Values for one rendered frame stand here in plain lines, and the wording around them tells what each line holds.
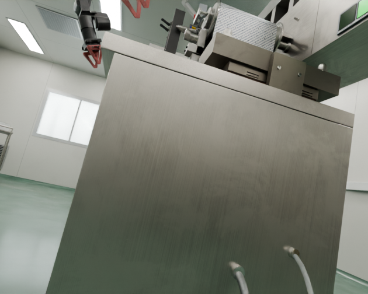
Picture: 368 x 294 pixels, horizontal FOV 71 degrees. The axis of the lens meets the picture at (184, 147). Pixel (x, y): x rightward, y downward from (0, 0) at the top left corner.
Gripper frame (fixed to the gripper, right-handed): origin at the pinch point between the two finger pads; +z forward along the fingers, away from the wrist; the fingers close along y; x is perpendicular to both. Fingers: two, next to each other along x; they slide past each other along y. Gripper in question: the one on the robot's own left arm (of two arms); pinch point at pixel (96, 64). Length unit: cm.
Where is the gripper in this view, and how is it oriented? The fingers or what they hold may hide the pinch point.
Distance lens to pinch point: 122.8
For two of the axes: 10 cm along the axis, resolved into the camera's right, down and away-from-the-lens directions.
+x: -8.2, 2.4, -5.1
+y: -5.3, 0.2, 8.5
